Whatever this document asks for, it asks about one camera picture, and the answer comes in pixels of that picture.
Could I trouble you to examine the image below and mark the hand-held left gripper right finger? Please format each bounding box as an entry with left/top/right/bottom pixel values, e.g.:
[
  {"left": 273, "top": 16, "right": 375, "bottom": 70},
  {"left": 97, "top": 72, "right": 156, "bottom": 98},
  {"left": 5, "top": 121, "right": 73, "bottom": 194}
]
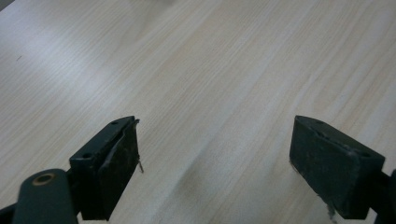
[{"left": 289, "top": 115, "right": 387, "bottom": 220}]

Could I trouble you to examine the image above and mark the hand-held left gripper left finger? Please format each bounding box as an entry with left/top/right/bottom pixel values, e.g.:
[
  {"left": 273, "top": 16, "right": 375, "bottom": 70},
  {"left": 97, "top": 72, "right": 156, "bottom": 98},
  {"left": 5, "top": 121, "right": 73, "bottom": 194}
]
[{"left": 68, "top": 115, "right": 140, "bottom": 222}]

